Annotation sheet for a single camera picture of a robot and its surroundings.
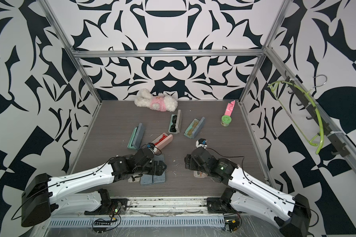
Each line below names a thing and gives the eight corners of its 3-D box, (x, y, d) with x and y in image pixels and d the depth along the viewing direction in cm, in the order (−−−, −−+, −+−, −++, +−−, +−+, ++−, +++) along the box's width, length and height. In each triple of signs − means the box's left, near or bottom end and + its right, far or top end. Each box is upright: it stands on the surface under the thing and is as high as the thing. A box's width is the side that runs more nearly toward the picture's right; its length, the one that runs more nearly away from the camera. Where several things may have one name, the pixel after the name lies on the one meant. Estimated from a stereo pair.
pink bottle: (223, 117, 110) (226, 108, 103) (225, 107, 116) (229, 98, 109) (229, 118, 109) (233, 110, 102) (231, 109, 115) (235, 100, 108)
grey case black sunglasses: (169, 133, 103) (168, 127, 97) (172, 115, 112) (172, 109, 107) (179, 134, 102) (179, 128, 97) (181, 116, 112) (182, 110, 106)
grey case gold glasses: (184, 135, 101) (185, 130, 96) (196, 119, 110) (197, 113, 104) (193, 140, 99) (193, 134, 94) (204, 123, 107) (205, 118, 102)
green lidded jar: (221, 126, 107) (222, 122, 103) (219, 119, 111) (221, 115, 108) (230, 126, 107) (232, 122, 103) (228, 119, 111) (230, 115, 108)
